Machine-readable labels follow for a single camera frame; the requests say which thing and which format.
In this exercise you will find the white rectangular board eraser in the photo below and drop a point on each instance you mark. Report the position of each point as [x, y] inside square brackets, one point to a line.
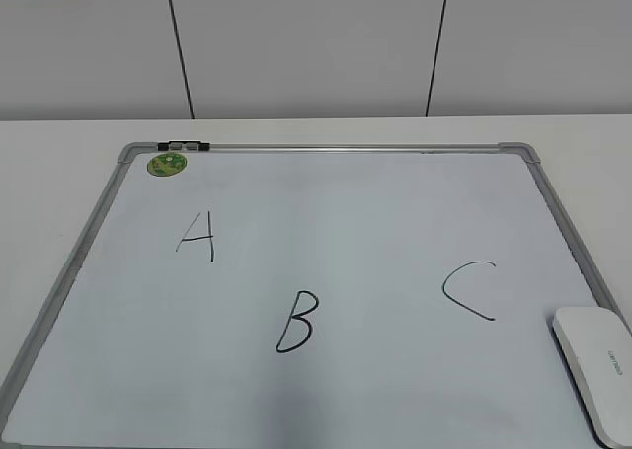
[597, 347]

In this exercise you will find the green round magnet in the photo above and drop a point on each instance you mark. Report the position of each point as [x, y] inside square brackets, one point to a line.
[167, 165]

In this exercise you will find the white board with grey frame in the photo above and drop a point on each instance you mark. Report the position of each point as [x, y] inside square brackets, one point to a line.
[312, 297]

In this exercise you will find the black and silver marker clip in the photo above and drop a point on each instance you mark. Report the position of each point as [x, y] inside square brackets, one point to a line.
[195, 146]

